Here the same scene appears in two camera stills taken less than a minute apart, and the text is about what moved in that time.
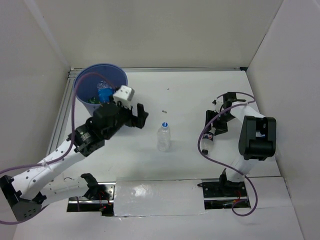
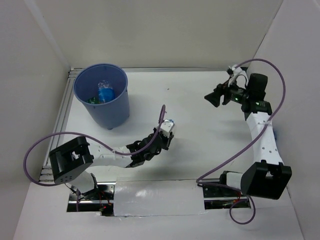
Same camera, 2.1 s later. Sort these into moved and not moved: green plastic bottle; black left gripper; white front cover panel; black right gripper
Moved: black right gripper; black left gripper
Not moved: green plastic bottle; white front cover panel
